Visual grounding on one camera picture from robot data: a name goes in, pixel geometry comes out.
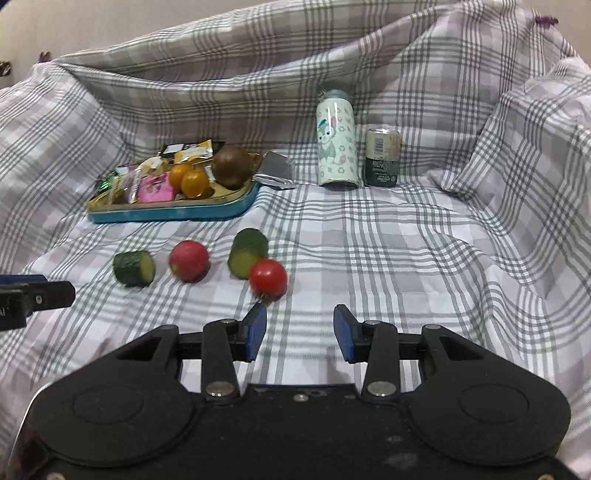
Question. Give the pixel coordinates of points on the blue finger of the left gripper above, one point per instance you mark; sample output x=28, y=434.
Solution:
x=43, y=296
x=21, y=279

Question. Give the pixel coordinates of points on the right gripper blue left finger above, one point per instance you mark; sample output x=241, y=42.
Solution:
x=225, y=342

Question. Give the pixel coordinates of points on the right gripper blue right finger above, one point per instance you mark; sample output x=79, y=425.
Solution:
x=372, y=342

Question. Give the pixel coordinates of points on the red tomato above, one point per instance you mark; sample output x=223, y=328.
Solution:
x=268, y=279

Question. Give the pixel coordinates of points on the red radish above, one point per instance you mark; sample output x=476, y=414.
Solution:
x=189, y=261

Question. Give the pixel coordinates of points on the cucumber piece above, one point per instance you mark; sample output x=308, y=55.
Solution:
x=134, y=268
x=248, y=247

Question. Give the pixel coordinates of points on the teal gold snack tin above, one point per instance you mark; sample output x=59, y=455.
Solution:
x=222, y=205

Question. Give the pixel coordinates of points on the green candy wrapper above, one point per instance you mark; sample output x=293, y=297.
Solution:
x=106, y=182

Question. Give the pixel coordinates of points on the clear dried fruit packet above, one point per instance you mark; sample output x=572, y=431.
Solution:
x=124, y=189

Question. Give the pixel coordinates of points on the plaid grey white cloth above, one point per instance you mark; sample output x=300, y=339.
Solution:
x=487, y=231

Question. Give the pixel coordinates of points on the pink snack packet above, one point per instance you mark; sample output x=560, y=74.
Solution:
x=155, y=188

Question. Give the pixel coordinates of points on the right small orange in tin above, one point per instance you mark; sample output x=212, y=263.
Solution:
x=195, y=184

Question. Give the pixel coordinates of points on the small orange in tin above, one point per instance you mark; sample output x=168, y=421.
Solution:
x=176, y=174
x=195, y=184

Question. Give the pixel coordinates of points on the left small orange in tin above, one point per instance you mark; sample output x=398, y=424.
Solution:
x=176, y=174

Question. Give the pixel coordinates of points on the brown passion fruit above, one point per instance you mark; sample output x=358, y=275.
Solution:
x=232, y=167

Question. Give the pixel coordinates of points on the silver foil packet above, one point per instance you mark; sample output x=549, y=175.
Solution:
x=275, y=171

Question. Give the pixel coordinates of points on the yellow pastry packet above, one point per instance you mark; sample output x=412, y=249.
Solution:
x=189, y=152

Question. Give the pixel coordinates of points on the white cartoon cat bottle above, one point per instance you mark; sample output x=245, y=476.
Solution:
x=338, y=162

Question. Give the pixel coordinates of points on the green beverage can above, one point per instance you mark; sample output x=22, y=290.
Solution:
x=382, y=163

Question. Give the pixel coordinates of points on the purple clip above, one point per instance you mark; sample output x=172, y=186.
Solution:
x=546, y=21

